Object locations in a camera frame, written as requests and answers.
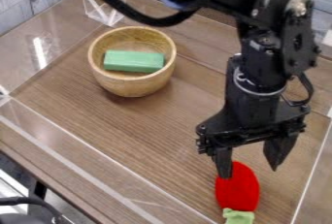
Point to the green rectangular block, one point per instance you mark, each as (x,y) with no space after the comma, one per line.
(133,61)

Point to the red plush strawberry toy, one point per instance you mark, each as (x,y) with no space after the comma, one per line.
(237,194)

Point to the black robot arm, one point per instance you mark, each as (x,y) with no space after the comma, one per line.
(277,51)

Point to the clear acrylic corner bracket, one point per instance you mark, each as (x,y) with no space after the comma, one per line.
(102,13)

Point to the wooden bowl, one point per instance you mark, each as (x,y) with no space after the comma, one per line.
(134,38)

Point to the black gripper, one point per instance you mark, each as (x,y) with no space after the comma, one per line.
(257,115)

